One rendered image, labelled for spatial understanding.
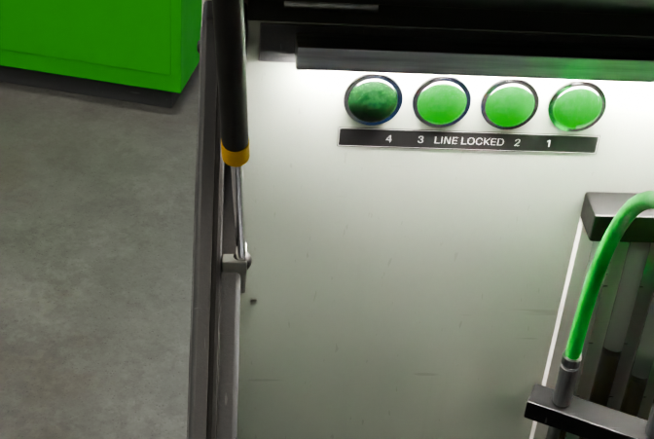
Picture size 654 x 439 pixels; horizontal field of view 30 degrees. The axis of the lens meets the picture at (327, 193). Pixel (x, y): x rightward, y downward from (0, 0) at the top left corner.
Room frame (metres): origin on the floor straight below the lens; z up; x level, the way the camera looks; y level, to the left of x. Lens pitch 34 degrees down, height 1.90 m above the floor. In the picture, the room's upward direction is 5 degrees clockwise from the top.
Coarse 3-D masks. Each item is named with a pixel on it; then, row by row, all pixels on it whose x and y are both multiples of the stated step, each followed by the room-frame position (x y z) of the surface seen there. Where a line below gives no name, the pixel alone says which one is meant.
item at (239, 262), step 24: (216, 0) 0.62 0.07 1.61; (240, 0) 0.62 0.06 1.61; (216, 24) 0.63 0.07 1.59; (240, 24) 0.63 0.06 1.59; (216, 48) 0.64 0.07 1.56; (240, 48) 0.64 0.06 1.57; (240, 72) 0.65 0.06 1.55; (240, 96) 0.66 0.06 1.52; (240, 120) 0.67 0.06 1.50; (240, 144) 0.68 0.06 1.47; (240, 168) 0.70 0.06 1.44; (240, 192) 0.71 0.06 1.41; (240, 216) 0.73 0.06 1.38; (240, 240) 0.74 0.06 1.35; (240, 264) 0.76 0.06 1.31; (240, 288) 0.76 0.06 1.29
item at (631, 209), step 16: (624, 208) 0.81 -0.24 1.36; (640, 208) 0.79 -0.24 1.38; (624, 224) 0.82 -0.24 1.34; (608, 240) 0.83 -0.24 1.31; (608, 256) 0.84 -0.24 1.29; (592, 272) 0.85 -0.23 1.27; (592, 288) 0.85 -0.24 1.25; (592, 304) 0.85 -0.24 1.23; (576, 320) 0.86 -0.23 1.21; (576, 336) 0.85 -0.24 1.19; (576, 352) 0.85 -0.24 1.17; (576, 368) 0.85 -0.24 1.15
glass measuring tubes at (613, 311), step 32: (608, 224) 0.90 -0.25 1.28; (640, 224) 0.91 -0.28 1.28; (576, 256) 0.93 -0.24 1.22; (640, 256) 0.91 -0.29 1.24; (576, 288) 0.93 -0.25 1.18; (608, 288) 0.93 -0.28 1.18; (640, 288) 0.94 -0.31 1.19; (608, 320) 0.93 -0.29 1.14; (640, 320) 0.94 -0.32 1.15; (608, 352) 0.92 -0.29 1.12; (640, 352) 0.92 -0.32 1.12; (544, 384) 0.93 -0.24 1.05; (576, 384) 0.91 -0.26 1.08; (608, 384) 0.91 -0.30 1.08; (640, 384) 0.92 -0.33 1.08; (640, 416) 0.94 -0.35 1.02
